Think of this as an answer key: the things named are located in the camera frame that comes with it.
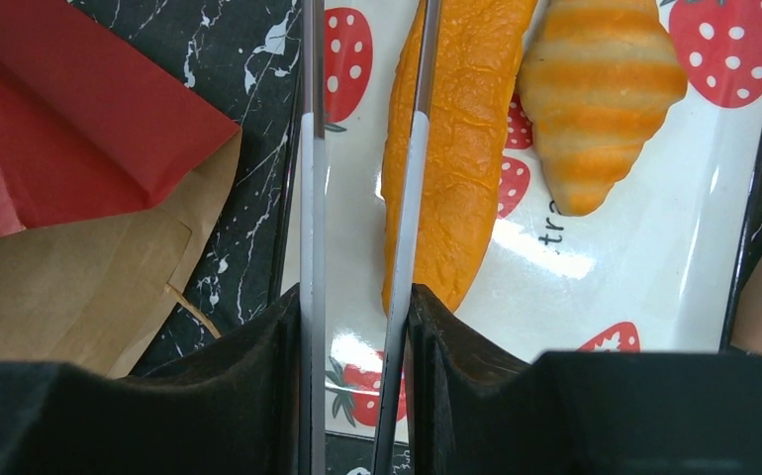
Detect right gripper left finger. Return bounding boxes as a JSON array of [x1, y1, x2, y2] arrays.
[[0, 288, 300, 474]]

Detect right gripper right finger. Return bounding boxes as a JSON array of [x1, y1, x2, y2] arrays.
[[408, 285, 762, 474]]

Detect metal tongs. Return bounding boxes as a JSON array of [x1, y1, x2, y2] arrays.
[[299, 1, 440, 474]]

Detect red brown paper bag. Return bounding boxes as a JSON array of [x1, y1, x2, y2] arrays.
[[0, 1, 241, 377]]

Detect fake bread loaf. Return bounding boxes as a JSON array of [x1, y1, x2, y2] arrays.
[[414, 0, 536, 311], [517, 1, 688, 216]]

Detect strawberry print tray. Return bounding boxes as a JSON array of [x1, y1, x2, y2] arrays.
[[269, 0, 762, 443]]

